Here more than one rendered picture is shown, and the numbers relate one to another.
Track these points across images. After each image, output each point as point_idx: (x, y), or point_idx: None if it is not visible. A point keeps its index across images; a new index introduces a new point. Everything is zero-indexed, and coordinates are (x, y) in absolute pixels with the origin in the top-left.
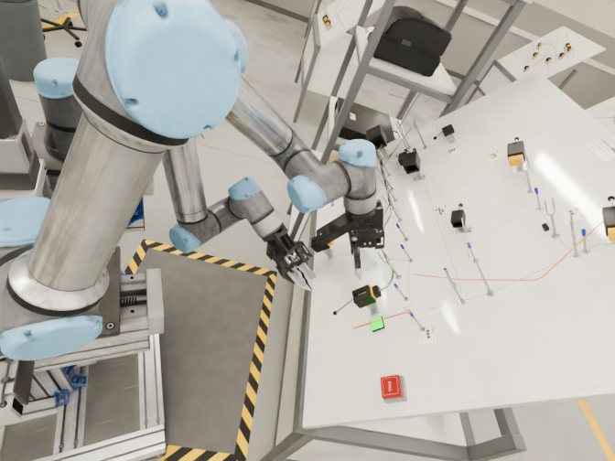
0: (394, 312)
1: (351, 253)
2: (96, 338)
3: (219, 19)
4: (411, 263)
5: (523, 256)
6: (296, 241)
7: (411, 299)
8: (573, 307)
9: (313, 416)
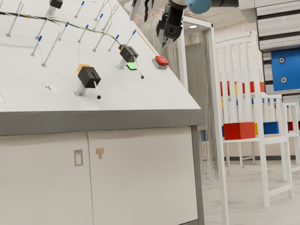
0: (119, 57)
1: (134, 17)
2: None
3: None
4: (81, 42)
5: (70, 2)
6: (165, 7)
7: (108, 48)
8: (96, 3)
9: (193, 102)
